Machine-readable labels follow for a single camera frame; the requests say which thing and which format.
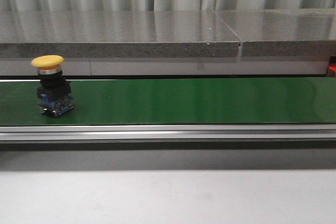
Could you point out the yellow mushroom push button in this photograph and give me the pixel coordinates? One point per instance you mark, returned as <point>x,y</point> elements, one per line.
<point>54,94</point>

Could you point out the aluminium conveyor side rail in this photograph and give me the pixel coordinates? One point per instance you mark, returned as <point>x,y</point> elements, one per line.
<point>166,133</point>

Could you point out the grey stone slab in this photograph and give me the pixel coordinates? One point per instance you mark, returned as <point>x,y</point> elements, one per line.
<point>116,34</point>
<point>283,33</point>

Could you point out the grey stone slab left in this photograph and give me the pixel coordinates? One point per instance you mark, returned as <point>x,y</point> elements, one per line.
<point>116,34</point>

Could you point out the red plastic tray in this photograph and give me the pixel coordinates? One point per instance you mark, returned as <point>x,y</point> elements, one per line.
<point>332,70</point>

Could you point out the grey stone slab right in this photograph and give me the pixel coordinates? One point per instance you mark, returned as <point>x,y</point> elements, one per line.
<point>283,33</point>

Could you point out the green conveyor belt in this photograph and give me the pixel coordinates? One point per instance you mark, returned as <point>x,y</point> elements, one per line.
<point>179,101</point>

